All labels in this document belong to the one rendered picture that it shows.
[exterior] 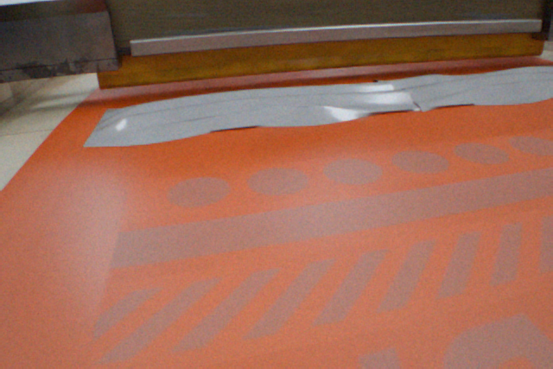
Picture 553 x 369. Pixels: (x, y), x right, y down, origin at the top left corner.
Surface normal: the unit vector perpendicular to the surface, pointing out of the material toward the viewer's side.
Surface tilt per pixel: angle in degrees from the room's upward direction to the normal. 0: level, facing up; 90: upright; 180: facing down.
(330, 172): 0
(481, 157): 0
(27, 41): 90
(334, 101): 30
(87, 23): 90
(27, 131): 0
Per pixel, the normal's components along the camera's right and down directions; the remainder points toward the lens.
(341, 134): -0.04, -0.91
